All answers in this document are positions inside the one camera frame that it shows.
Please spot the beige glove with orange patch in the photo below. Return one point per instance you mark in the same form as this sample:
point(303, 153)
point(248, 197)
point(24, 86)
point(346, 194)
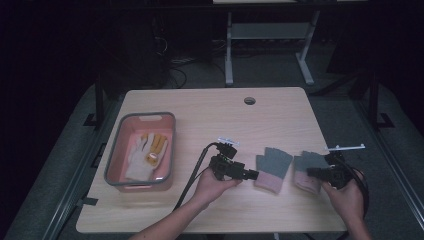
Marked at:
point(157, 146)

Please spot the grey and pink fingerless glove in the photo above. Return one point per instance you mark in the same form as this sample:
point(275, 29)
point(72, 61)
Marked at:
point(305, 166)
point(273, 163)

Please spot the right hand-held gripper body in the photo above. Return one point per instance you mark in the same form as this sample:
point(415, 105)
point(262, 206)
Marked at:
point(340, 173)

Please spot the grey metal rail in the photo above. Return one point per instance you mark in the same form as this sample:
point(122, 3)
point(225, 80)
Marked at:
point(76, 176)
point(393, 160)

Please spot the black metal stand post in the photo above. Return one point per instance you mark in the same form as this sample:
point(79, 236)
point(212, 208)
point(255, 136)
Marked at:
point(99, 100)
point(374, 100)

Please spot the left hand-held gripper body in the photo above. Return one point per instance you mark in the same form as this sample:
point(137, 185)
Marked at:
point(225, 166)

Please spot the white metal table frame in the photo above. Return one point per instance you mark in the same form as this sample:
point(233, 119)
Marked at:
point(266, 30)

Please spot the person's right hand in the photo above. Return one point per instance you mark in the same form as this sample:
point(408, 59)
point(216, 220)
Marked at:
point(348, 203)

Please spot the person's left hand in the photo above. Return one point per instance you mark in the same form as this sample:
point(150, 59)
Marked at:
point(210, 190)

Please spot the black tape strip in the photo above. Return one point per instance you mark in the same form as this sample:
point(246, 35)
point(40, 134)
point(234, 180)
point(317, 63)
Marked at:
point(87, 201)

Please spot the pink basin with grey rim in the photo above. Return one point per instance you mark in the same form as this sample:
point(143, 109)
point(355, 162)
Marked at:
point(131, 130)

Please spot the beige knit glove orange fingers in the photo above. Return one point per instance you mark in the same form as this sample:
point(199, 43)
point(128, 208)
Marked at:
point(138, 163)

